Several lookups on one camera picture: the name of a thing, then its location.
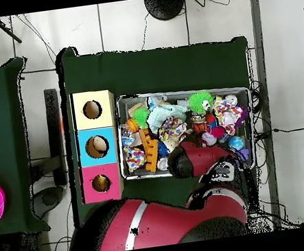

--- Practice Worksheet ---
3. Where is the long black floor cable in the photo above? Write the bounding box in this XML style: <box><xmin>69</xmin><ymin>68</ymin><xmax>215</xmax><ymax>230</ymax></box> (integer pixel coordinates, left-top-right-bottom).
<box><xmin>271</xmin><ymin>123</ymin><xmax>304</xmax><ymax>135</ymax></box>

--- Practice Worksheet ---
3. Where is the heart print cloth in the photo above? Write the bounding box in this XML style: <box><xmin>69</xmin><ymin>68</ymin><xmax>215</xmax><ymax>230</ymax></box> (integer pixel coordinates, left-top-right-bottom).
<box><xmin>210</xmin><ymin>93</ymin><xmax>252</xmax><ymax>137</ymax></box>

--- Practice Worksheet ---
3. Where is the green spiky ball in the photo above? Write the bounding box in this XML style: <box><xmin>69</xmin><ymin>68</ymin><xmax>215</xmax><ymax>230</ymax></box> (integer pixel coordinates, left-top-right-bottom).
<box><xmin>131</xmin><ymin>108</ymin><xmax>152</xmax><ymax>131</ymax></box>

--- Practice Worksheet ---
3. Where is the green fuzzy monster toy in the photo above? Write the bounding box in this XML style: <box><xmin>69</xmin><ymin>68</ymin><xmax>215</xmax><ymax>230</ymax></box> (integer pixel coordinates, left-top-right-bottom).
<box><xmin>186</xmin><ymin>90</ymin><xmax>215</xmax><ymax>117</ymax></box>

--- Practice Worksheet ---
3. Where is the black panel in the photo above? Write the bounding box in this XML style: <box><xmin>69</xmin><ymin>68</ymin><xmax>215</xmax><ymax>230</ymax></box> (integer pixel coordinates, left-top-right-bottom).
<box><xmin>42</xmin><ymin>88</ymin><xmax>71</xmax><ymax>187</ymax></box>

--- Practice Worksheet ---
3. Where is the blue globe ball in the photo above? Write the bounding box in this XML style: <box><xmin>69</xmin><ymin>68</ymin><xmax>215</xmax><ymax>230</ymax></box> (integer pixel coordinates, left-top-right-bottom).
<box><xmin>228</xmin><ymin>135</ymin><xmax>246</xmax><ymax>152</ymax></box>

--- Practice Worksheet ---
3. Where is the black round base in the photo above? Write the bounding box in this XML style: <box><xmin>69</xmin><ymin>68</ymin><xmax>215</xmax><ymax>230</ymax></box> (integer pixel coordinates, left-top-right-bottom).
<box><xmin>144</xmin><ymin>0</ymin><xmax>188</xmax><ymax>23</ymax></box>

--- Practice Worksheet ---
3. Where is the black rod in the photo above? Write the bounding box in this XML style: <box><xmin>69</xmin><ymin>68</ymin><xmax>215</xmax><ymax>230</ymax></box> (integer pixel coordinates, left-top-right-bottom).
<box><xmin>0</xmin><ymin>14</ymin><xmax>23</xmax><ymax>47</ymax></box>

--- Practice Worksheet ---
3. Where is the light teal waffle cloth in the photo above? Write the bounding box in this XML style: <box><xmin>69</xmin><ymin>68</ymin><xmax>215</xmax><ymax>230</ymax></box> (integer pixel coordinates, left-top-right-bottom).
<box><xmin>143</xmin><ymin>100</ymin><xmax>191</xmax><ymax>132</ymax></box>

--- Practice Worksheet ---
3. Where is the clear wire mesh bin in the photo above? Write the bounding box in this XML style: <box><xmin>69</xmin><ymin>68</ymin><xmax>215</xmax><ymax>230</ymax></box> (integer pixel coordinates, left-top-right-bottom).
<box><xmin>112</xmin><ymin>79</ymin><xmax>261</xmax><ymax>188</ymax></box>

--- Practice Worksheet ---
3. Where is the orange mini basketball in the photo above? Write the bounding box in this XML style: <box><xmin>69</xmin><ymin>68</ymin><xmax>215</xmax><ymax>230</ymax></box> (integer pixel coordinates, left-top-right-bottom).
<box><xmin>126</xmin><ymin>117</ymin><xmax>141</xmax><ymax>134</ymax></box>

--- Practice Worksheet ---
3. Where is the dark green side tablecloth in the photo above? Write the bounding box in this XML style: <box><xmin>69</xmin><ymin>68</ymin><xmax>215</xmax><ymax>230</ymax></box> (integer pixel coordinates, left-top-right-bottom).
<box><xmin>0</xmin><ymin>56</ymin><xmax>49</xmax><ymax>237</ymax></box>

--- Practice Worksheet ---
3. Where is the white colourful print cloth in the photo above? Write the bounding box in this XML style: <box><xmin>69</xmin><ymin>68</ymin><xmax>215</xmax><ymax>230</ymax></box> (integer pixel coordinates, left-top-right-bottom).
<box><xmin>156</xmin><ymin>115</ymin><xmax>191</xmax><ymax>153</ymax></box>

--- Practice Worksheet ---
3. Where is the orange toy block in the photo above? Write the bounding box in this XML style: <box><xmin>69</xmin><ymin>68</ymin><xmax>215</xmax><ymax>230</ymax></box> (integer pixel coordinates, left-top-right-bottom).
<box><xmin>137</xmin><ymin>126</ymin><xmax>163</xmax><ymax>174</ymax></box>

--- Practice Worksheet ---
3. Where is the polka dot cloth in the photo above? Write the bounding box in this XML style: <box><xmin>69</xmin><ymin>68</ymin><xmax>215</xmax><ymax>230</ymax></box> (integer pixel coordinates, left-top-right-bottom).
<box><xmin>124</xmin><ymin>145</ymin><xmax>150</xmax><ymax>173</ymax></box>

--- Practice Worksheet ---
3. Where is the wooden box with three holes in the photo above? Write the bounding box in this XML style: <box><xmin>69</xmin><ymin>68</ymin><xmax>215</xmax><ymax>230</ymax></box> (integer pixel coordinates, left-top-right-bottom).
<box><xmin>69</xmin><ymin>87</ymin><xmax>129</xmax><ymax>206</ymax></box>

